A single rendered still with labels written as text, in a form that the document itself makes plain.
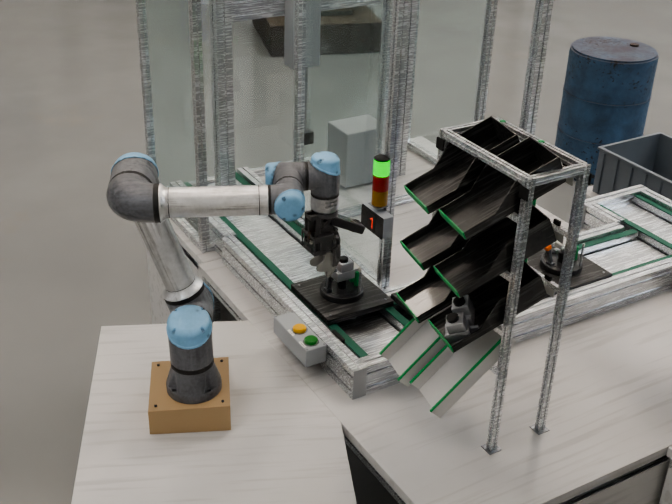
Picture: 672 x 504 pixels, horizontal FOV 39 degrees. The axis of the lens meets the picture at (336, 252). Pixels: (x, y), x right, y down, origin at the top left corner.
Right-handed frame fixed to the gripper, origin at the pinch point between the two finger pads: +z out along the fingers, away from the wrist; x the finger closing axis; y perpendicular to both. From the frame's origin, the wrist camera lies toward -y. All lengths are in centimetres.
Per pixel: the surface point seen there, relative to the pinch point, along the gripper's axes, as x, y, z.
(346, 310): -15.0, -15.2, 25.7
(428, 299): 23.0, -17.1, 1.3
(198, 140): -86, 2, -7
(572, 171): 49, -36, -42
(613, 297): 12, -103, 32
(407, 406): 21.8, -13.7, 36.8
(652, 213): -27, -162, 32
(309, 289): -31.1, -11.1, 25.6
